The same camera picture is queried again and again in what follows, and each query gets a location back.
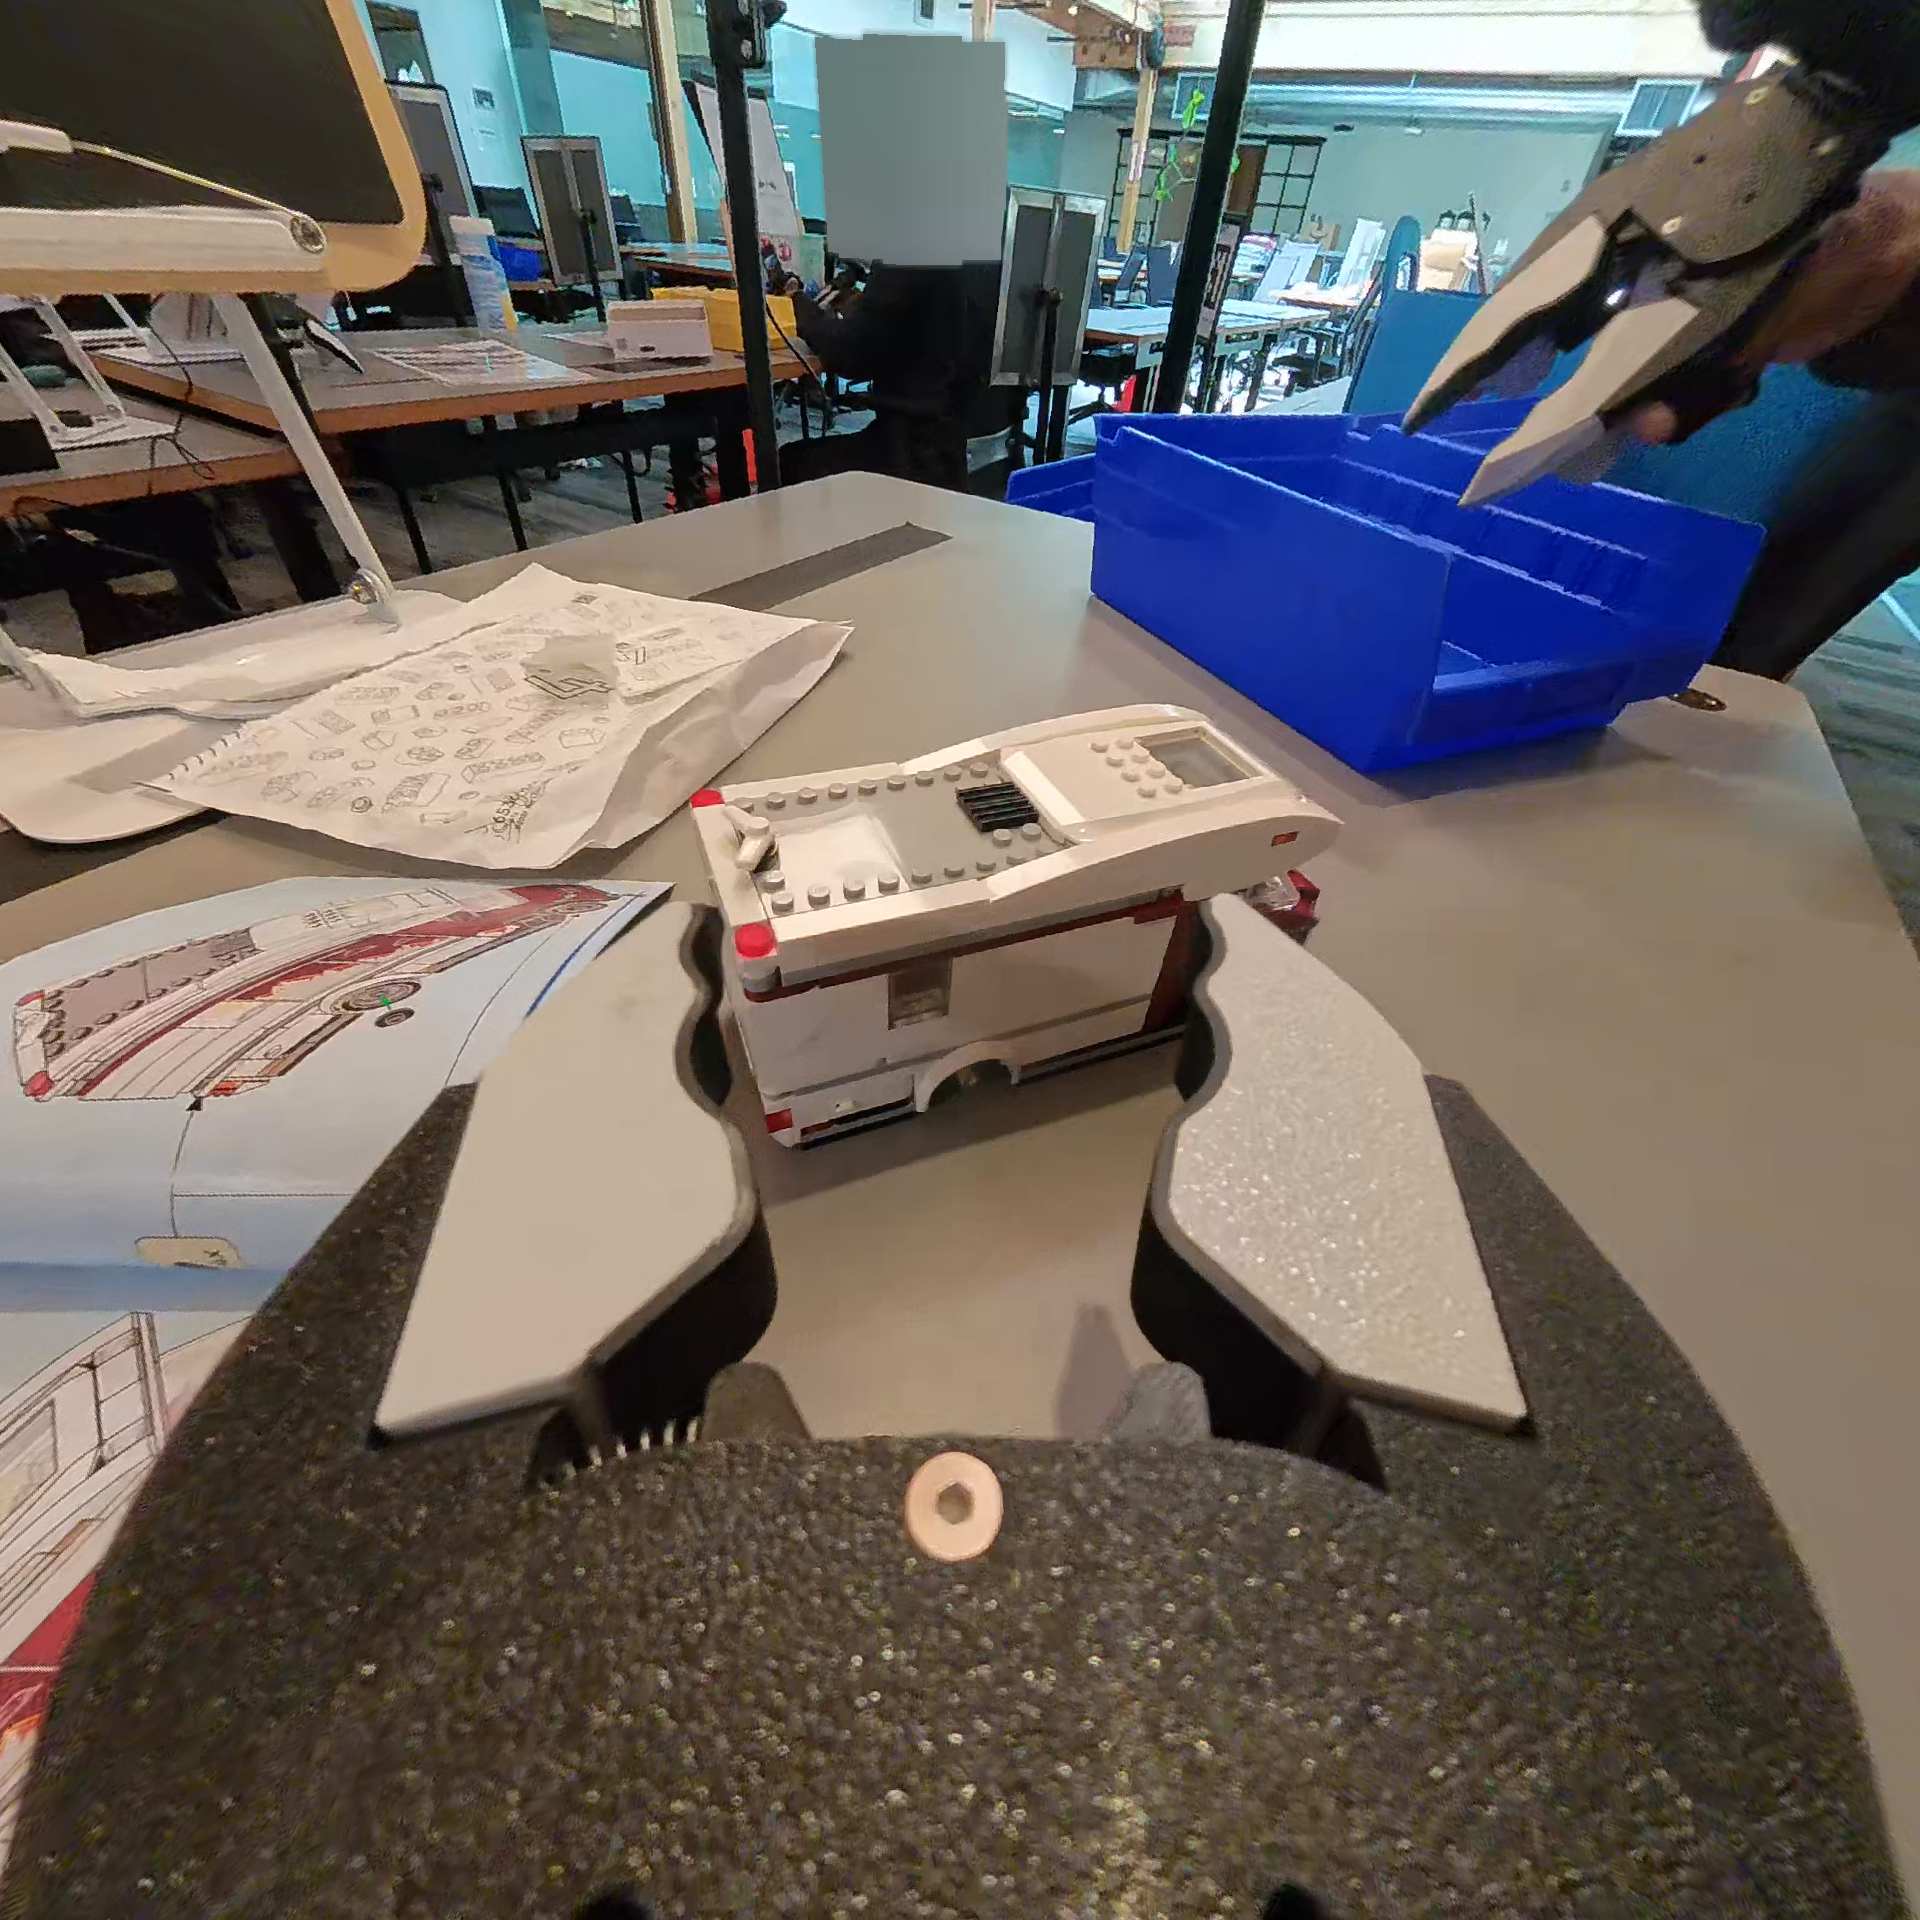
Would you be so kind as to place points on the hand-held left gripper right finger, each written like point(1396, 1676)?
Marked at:
point(1320, 1186)

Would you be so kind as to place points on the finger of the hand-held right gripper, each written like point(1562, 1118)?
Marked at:
point(1589, 399)
point(1530, 300)

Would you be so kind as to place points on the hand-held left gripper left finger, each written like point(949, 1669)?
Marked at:
point(586, 1172)

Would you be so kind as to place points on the white toy brick model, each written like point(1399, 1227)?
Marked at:
point(961, 901)

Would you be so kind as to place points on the person's right forearm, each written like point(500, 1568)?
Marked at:
point(1828, 511)

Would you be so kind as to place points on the person's right hand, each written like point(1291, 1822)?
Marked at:
point(1852, 277)

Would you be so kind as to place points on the blue chair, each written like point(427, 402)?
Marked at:
point(1417, 352)

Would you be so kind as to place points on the blue plastic bin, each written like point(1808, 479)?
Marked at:
point(1349, 599)

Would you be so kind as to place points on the black metal pole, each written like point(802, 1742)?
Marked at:
point(1207, 196)
point(744, 240)

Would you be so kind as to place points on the instruction booklet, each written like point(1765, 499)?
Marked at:
point(224, 1141)

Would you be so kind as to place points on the printed white paper bag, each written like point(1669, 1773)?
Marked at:
point(493, 750)

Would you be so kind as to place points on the upright monitor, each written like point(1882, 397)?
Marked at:
point(571, 207)
point(1049, 285)

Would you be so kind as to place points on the small clear plastic bag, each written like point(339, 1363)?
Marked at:
point(571, 669)

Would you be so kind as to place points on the grey tape strip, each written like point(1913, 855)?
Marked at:
point(826, 566)

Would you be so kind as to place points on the white tablet stand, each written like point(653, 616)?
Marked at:
point(307, 452)

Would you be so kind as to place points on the yellow plastic bin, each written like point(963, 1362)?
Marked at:
point(751, 319)

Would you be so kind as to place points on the wooden desk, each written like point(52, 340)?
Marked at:
point(451, 390)

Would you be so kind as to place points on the white cardboard box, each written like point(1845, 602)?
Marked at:
point(657, 331)

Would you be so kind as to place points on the white plastic bottle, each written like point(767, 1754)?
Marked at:
point(482, 271)

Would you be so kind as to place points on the white-framed tablet screen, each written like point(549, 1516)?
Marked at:
point(194, 106)

